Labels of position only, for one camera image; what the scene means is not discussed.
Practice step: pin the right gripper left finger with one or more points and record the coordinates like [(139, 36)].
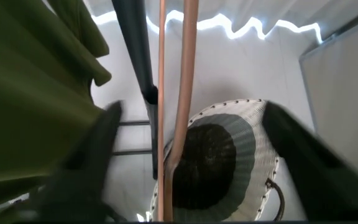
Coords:
[(82, 180)]

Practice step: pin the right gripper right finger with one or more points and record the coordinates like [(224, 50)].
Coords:
[(322, 174)]

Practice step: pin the green printed garment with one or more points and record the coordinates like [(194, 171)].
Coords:
[(26, 93)]

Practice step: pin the pink clothes hanger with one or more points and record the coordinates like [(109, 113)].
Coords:
[(188, 62)]

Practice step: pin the white laundry basket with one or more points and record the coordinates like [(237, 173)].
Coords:
[(253, 140)]

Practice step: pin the white curtain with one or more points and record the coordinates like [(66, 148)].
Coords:
[(259, 9)]

